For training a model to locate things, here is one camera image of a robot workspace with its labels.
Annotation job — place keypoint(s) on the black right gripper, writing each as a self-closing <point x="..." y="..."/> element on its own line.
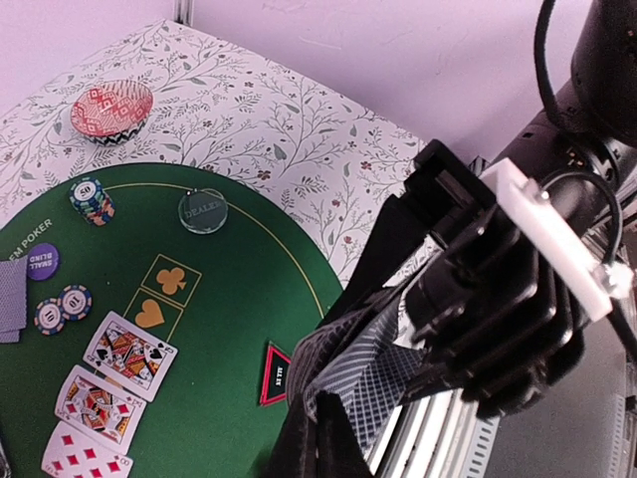
<point x="496" y="320"/>

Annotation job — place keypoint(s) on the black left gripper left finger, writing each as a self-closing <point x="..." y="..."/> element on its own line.
<point x="294" y="453"/>

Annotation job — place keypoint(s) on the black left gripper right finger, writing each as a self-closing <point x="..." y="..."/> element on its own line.
<point x="338" y="452"/>

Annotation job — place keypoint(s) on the black triangular all-in marker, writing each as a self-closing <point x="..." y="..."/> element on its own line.
<point x="276" y="365"/>

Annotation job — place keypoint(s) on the grey playing card deck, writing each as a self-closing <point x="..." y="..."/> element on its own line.
<point x="334" y="356"/>

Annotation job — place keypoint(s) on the queen of spades card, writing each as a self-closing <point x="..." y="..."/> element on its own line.
<point x="132" y="357"/>

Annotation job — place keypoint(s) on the king of diamonds card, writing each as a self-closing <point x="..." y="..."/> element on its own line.
<point x="102" y="411"/>

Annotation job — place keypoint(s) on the nine of diamonds card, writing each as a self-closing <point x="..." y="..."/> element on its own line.
<point x="69" y="453"/>

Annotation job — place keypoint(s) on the green white dealer button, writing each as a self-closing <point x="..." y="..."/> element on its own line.
<point x="202" y="211"/>

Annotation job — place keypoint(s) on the blue peach 10 chip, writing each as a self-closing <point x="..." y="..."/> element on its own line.
<point x="48" y="317"/>
<point x="76" y="302"/>

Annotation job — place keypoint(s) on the purple small blind button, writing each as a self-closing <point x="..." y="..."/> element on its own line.
<point x="43" y="262"/>

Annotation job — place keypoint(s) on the blue green chip stack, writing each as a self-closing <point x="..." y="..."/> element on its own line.
<point x="90" y="199"/>

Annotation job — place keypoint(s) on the blue checkered card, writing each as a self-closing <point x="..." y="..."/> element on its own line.
<point x="13" y="299"/>
<point x="379" y="390"/>

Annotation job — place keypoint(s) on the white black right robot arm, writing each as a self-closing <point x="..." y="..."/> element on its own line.
<point x="580" y="148"/>

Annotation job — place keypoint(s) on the round green poker mat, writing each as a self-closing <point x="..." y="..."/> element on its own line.
<point x="222" y="297"/>

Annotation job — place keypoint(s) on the red patterned small bowl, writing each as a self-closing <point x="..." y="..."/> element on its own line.
<point x="113" y="112"/>

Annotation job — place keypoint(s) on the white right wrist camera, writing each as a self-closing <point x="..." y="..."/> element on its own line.
<point x="592" y="283"/>

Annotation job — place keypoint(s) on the right aluminium frame post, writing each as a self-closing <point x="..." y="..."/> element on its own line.
<point x="183" y="12"/>

